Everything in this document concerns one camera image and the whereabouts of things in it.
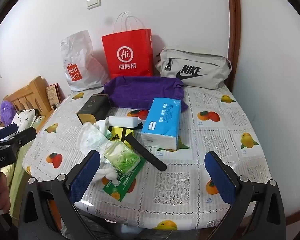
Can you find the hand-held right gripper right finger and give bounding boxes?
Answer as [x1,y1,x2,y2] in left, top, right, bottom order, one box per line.
[204,151,294,240]

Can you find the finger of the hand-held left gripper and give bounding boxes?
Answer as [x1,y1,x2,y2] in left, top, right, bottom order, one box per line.
[0,123,18,143]
[0,127,37,153]

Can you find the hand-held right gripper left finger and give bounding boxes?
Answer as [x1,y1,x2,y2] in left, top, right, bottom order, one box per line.
[19,150,102,240]

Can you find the green packet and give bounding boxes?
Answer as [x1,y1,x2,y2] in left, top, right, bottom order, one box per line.
[102,159,147,202]

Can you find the clear mesh bag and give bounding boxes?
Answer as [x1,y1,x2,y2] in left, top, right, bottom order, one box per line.
[77,122,110,155]

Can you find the small green tissue pack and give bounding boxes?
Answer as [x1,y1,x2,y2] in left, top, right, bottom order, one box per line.
[102,141,141,174]

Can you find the white paper towel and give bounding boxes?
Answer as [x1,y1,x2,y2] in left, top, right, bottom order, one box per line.
[94,119,113,140]

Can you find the yellow black pouch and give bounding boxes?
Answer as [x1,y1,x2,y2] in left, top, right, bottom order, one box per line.
[109,126,137,145]

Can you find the white sponge block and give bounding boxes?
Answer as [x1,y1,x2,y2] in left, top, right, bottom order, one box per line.
[107,116,138,130]

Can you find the black strap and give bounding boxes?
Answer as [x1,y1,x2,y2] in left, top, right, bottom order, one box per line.
[125,134,167,172]

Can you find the purple towel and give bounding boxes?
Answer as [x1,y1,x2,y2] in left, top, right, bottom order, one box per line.
[103,76,189,113]

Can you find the person's left hand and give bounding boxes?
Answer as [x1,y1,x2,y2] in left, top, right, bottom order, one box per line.
[0,174,12,214]

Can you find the white dotted pillow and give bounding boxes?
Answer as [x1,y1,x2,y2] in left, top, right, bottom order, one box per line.
[11,109,39,132]

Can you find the purple plush toy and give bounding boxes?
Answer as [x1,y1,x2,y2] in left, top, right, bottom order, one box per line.
[0,101,17,127]

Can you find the green bedsheet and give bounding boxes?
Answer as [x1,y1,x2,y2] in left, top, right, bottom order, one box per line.
[1,144,32,200]

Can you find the wooden bed headboard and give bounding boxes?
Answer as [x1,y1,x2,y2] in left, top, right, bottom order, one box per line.
[0,76,65,130]

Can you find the brown patterned book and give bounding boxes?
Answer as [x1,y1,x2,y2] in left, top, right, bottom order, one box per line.
[45,84,63,110]

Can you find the black gold tin box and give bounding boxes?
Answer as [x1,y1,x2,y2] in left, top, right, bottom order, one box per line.
[77,93,112,125]

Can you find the blue tissue pack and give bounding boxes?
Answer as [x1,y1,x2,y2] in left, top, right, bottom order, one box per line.
[140,97,182,150]

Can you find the white plastic shopping bag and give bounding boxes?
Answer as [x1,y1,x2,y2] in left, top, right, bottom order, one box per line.
[60,30,110,92]

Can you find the grey waist bag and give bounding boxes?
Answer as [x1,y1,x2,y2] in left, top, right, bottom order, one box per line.
[155,46,232,90]

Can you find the red paper bag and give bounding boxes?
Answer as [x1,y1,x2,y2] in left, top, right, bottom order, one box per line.
[101,12,154,80]

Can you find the white light switch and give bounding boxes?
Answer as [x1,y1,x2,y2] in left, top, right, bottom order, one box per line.
[86,0,101,10]

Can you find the brown wooden door frame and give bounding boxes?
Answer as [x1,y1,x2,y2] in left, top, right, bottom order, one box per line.
[226,0,242,92]

